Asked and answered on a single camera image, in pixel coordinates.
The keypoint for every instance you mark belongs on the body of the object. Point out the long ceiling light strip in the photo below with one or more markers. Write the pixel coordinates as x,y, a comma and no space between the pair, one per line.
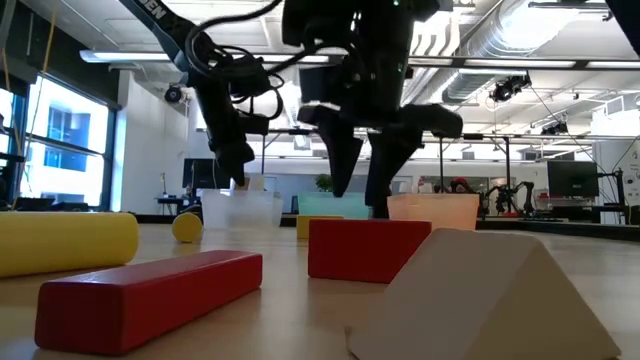
125,56
520,63

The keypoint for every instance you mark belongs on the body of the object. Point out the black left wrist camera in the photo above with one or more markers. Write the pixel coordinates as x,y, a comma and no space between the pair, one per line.
245,75

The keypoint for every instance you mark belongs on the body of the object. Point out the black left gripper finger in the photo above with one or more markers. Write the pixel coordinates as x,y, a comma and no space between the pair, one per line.
235,160

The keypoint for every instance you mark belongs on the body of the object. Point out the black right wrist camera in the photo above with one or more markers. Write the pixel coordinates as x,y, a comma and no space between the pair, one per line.
322,85

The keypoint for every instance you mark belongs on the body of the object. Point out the green potted plant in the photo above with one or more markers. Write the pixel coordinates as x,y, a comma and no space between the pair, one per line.
323,182

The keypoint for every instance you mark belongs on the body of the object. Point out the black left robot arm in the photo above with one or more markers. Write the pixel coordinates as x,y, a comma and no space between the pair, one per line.
160,20

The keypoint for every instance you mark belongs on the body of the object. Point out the large window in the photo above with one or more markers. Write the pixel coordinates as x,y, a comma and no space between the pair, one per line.
65,150

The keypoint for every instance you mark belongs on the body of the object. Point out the black table edge frame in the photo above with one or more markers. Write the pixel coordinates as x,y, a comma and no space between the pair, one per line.
575,230

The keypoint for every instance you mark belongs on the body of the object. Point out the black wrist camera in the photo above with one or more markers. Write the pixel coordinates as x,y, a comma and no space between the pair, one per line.
245,75
322,85

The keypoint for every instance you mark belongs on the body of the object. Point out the orange plastic bin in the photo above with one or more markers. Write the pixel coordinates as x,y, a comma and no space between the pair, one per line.
440,210

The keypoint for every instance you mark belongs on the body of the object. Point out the natural wood triangular block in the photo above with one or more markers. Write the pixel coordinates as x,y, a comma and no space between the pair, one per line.
475,300

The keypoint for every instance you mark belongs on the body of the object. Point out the natural wood block with print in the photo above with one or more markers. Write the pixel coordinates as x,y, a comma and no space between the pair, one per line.
256,183

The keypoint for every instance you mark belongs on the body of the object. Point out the teal plastic bin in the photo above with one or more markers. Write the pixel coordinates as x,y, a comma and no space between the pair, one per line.
320,206

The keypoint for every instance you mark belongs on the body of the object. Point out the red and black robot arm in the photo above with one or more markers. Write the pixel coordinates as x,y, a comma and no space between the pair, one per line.
460,185

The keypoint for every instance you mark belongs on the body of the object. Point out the black equipment by window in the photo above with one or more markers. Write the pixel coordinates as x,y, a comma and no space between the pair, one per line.
10,190

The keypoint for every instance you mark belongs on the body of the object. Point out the yellow arch block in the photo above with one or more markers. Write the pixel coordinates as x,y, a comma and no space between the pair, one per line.
302,227

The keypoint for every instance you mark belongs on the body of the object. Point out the yellow wooden cylinder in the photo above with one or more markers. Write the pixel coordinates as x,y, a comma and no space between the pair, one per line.
187,228
60,245

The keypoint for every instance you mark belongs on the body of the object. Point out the black computer monitor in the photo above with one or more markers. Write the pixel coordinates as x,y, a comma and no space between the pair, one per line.
197,172
572,178

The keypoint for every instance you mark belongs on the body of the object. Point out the clear plastic bin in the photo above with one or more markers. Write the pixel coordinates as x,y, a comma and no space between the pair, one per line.
240,210

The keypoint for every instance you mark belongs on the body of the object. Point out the round black ceiling camera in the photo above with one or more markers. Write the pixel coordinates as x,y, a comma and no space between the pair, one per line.
173,94

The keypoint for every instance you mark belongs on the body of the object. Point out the silver ventilation duct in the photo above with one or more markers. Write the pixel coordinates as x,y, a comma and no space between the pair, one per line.
500,40

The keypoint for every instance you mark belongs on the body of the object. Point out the dark office desk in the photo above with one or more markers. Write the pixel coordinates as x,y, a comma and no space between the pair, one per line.
170,200

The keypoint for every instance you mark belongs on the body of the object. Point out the white wall poster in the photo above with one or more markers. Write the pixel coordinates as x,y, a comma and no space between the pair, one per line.
632,180

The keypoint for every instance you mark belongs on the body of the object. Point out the long red block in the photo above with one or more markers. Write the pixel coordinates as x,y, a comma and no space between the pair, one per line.
150,300

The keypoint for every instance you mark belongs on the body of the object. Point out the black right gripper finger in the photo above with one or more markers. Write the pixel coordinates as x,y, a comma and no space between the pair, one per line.
382,165
342,155

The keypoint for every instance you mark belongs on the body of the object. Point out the red rectangular block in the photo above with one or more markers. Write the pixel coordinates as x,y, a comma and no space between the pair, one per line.
360,250

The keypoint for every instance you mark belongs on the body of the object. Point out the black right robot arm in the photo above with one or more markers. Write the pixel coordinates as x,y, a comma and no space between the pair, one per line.
325,20

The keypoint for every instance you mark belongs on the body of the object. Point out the black background robot arm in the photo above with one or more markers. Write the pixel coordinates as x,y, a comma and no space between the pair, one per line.
500,200

